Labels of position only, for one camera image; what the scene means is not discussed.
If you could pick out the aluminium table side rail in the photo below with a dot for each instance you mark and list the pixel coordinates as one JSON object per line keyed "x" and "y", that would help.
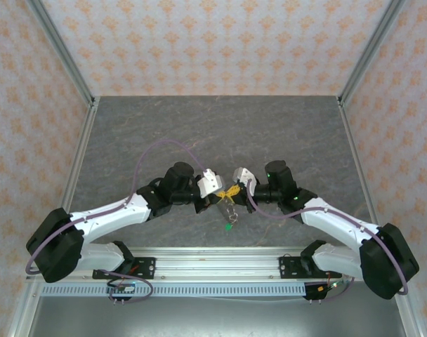
{"x": 88, "y": 123}
{"x": 350, "y": 140}

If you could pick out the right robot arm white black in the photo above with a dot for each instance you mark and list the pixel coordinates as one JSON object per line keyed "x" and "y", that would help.
{"x": 340, "y": 224}

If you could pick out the black mounting plate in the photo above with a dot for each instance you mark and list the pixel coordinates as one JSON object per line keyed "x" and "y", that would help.
{"x": 287, "y": 267}
{"x": 146, "y": 267}

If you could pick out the aluminium frame post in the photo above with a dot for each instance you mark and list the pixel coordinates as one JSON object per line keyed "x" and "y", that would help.
{"x": 63, "y": 52}
{"x": 368, "y": 52}

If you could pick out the clear plastic bag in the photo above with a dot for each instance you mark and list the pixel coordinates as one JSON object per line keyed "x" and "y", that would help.
{"x": 231, "y": 210}

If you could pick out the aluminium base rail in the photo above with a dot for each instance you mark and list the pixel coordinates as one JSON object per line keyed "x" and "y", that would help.
{"x": 217, "y": 263}

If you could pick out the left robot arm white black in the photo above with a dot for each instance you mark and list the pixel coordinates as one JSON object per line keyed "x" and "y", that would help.
{"x": 108, "y": 217}

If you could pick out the grey metal panel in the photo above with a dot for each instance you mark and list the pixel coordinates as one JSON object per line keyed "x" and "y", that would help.
{"x": 217, "y": 316}

